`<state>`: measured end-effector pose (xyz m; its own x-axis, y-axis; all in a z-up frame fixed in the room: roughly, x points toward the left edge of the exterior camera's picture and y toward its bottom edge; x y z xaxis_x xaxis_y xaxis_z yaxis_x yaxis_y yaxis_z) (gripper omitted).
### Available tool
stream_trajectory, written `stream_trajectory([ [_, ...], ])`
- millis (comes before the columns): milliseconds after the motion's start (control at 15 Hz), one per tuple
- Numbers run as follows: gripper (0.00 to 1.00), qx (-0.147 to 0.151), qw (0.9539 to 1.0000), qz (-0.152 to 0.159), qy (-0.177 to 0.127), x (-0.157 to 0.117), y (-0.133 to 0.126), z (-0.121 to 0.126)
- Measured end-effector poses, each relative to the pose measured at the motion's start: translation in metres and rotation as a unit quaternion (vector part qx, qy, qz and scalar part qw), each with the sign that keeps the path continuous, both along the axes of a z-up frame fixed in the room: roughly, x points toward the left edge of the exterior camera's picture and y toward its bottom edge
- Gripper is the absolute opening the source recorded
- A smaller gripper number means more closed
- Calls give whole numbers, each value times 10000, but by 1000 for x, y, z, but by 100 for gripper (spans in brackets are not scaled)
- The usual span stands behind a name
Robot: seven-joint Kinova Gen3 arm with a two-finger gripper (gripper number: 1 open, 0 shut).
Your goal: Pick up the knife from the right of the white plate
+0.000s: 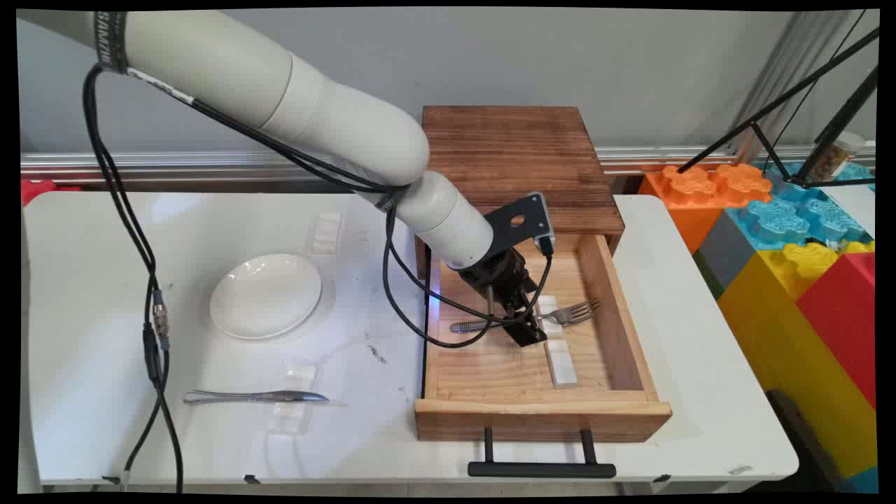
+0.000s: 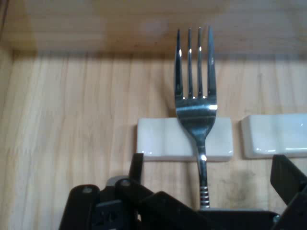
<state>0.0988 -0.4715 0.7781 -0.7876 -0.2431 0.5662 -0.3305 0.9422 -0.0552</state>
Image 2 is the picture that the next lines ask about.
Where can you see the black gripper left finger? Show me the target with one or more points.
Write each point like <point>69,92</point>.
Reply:
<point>134,210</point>

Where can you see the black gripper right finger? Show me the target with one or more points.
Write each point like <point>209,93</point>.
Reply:
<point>291,182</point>

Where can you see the white ceramic cutlery rest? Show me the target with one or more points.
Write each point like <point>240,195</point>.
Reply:
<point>156,139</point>
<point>275,136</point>

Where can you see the silver metal fork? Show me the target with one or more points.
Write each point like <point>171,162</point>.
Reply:
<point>195,119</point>

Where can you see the light wooden drawer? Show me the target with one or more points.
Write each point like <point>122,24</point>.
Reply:
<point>72,107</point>

